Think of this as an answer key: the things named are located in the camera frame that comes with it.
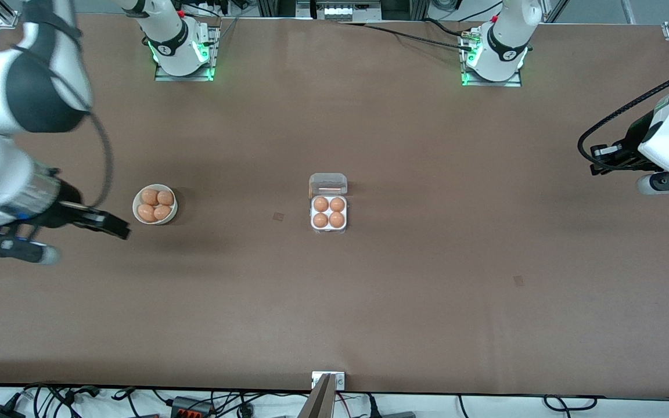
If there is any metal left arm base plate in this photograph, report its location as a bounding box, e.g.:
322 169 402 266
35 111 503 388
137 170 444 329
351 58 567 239
461 26 523 88

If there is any tangled black cable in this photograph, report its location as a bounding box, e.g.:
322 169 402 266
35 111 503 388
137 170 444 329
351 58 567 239
21 382 103 418

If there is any aluminium camera pole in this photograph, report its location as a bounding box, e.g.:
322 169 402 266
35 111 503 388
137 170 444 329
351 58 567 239
298 373 337 418

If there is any long black table cable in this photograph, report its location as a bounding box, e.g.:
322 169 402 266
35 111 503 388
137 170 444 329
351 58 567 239
334 21 477 52

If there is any white power strip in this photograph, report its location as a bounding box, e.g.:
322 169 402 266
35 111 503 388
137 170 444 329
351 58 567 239
316 0 383 21

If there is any black cable loop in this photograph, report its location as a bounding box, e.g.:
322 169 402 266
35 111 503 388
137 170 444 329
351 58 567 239
544 395 598 413

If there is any silver camera bracket plate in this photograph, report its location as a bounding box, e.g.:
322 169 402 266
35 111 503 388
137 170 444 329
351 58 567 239
311 372 346 391

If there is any black aluminium frame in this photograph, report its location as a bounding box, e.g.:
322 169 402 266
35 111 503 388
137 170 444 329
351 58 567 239
256 0 428 21

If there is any white bowl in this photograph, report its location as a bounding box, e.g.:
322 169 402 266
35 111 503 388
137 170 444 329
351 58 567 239
132 184 179 226

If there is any braided black left arm cable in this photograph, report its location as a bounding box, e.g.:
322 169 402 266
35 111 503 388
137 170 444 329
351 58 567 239
577 64 669 172

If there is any black box with orange connectors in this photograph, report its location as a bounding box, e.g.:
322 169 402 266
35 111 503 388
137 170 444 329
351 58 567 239
170 396 215 418

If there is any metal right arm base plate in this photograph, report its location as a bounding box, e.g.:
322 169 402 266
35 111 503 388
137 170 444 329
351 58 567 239
154 24 215 82

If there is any clear plastic egg box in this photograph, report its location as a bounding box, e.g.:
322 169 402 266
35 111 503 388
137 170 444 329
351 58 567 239
309 172 348 235

